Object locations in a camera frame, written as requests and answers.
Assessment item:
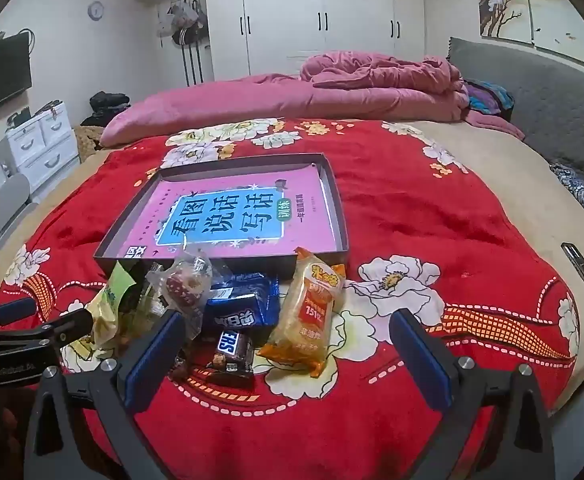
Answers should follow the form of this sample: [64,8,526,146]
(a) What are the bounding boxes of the pink quilt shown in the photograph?
[99,74,525,148]

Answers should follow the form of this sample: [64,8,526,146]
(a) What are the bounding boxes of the grey padded headboard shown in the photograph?
[446,37,584,196]

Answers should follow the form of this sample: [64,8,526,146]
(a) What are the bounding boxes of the pink book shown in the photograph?
[122,167,340,256]

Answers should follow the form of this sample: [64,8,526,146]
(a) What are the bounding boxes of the dark patterned pillow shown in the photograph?
[549,160,584,233]

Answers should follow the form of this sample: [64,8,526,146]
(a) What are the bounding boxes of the brown fuzzy cloth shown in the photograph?
[74,127,105,161]

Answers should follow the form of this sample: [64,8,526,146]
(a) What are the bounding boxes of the red floral blanket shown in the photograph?
[9,117,580,480]

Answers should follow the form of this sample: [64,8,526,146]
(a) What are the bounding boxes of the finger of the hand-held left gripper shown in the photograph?
[0,311,95,356]
[0,298,38,332]

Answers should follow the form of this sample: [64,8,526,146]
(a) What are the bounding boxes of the brown chocolate bar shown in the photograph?
[206,331,255,387]

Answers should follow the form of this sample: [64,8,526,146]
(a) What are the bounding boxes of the floral wall painting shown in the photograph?
[474,0,584,68]

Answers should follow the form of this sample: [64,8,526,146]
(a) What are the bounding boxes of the green snack packet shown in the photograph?
[84,260,145,348]

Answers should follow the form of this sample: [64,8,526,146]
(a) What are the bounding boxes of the white wardrobe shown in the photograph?
[127,0,425,86]

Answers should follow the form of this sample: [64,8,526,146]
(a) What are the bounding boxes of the white drawer cabinet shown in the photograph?
[4,101,80,193]

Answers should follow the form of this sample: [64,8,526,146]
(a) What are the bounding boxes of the dark clothes pile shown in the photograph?
[81,91,132,128]

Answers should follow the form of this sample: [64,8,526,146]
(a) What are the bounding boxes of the crumpled pink blanket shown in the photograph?
[299,51,465,96]

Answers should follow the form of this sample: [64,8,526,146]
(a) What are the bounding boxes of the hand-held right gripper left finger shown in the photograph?
[24,309,187,480]

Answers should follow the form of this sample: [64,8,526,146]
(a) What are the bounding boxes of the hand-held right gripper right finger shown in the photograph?
[389,309,557,480]

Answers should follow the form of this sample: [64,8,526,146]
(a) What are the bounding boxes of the blue purple cloth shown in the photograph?
[464,80,515,116]

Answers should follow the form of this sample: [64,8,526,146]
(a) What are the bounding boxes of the hanging bags on rack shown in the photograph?
[157,0,210,88]

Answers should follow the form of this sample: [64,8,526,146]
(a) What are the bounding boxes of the clear red date packet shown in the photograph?
[159,250,213,336]

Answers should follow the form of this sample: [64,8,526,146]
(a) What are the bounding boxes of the orange snack packet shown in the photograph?
[256,247,347,378]

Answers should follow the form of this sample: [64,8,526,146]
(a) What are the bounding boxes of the blue snack packet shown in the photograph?
[207,272,280,328]

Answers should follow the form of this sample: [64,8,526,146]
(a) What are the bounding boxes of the grey cardboard tray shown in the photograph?
[93,152,349,278]

